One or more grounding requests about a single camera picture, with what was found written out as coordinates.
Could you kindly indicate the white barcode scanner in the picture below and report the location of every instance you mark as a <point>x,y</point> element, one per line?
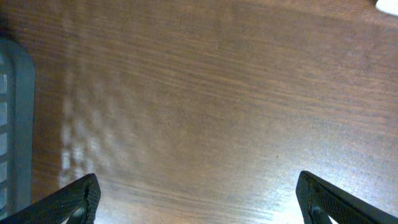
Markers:
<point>388,6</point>

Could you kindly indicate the grey plastic mesh basket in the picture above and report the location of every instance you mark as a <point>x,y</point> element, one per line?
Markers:
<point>17,123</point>

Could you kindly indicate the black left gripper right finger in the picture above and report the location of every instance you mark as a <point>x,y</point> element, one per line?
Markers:
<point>323,202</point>

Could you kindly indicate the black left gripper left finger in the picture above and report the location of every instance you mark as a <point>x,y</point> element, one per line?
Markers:
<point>75,203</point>

